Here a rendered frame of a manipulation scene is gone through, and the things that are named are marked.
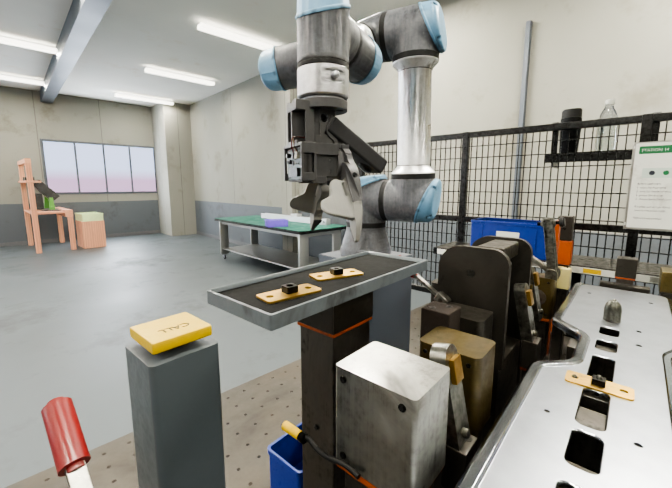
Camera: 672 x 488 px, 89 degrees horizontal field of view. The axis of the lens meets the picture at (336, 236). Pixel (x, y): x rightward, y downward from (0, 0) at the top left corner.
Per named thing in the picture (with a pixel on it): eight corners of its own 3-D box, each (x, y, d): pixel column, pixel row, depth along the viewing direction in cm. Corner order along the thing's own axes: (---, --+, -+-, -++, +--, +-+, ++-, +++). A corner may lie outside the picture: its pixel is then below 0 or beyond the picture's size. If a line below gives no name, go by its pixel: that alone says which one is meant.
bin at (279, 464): (300, 518, 63) (299, 475, 62) (266, 487, 69) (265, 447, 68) (339, 480, 71) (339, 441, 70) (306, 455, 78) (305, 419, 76)
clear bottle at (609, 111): (614, 151, 131) (620, 96, 128) (593, 152, 135) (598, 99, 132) (615, 153, 136) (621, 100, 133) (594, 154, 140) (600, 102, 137)
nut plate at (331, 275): (318, 281, 52) (317, 274, 52) (307, 275, 55) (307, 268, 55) (364, 275, 56) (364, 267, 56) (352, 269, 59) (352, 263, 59)
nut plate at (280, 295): (269, 304, 42) (268, 295, 42) (254, 297, 45) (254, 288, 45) (323, 291, 47) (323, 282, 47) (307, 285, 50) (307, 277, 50)
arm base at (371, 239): (329, 253, 103) (329, 221, 102) (363, 247, 113) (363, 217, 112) (367, 262, 92) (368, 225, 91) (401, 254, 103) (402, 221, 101)
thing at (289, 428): (355, 485, 36) (355, 475, 36) (280, 431, 44) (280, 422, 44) (362, 478, 37) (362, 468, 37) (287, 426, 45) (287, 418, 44)
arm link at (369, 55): (330, 49, 65) (298, 26, 56) (386, 37, 60) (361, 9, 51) (331, 92, 67) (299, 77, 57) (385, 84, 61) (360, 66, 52)
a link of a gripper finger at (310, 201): (282, 219, 60) (292, 175, 54) (313, 218, 63) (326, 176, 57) (287, 231, 58) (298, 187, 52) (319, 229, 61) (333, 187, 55)
